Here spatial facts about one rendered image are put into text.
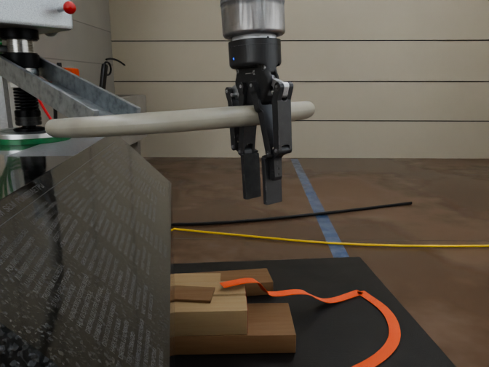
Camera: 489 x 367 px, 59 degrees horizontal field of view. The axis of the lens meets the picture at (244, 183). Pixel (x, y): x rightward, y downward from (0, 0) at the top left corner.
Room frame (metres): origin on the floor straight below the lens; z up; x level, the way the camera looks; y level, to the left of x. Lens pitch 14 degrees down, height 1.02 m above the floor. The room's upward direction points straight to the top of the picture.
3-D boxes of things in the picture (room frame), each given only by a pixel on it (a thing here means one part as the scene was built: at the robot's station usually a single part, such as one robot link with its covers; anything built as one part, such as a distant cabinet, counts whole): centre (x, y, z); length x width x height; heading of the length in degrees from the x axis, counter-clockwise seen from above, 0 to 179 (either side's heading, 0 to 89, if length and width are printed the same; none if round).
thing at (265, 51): (0.65, -0.02, 1.03); 0.08 x 0.07 x 0.09; 36
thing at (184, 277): (1.91, 0.24, 0.09); 0.25 x 0.10 x 0.01; 91
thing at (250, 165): (0.66, -0.01, 0.87); 0.03 x 0.01 x 0.07; 126
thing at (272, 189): (0.62, -0.04, 0.87); 0.03 x 0.01 x 0.07; 126
